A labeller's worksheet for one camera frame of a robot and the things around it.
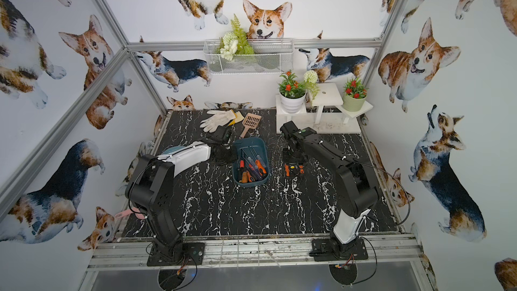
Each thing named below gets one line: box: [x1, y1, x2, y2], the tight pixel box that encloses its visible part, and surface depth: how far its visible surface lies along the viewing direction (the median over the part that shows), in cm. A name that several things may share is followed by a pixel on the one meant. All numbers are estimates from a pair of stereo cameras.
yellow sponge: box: [228, 109, 245, 126], surface depth 120 cm
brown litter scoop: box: [239, 112, 262, 139], surface depth 119 cm
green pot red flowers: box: [342, 77, 369, 112], surface depth 95 cm
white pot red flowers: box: [278, 70, 307, 114], surface depth 91 cm
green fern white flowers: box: [216, 13, 256, 61], surface depth 82 cm
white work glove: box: [199, 109, 236, 133], surface depth 116 cm
